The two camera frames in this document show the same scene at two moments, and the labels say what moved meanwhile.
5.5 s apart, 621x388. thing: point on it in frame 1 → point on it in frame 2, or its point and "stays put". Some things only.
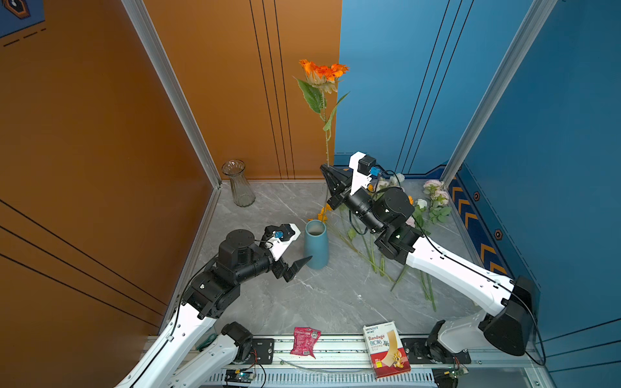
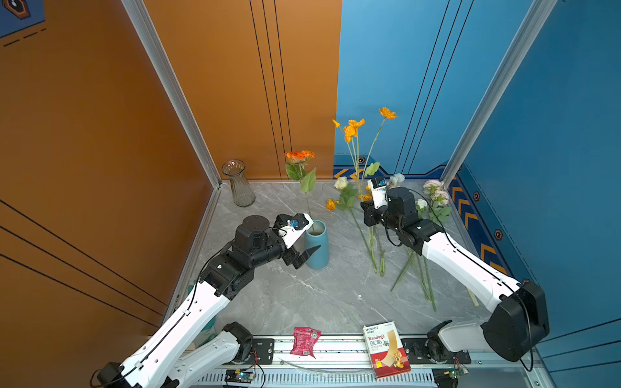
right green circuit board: [457, 373] stays put
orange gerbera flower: [322, 79] → [295, 169]
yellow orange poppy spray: [323, 217] → [350, 133]
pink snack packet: [304, 340] stays put
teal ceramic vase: [316, 244] stays put
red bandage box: [387, 349] stays put
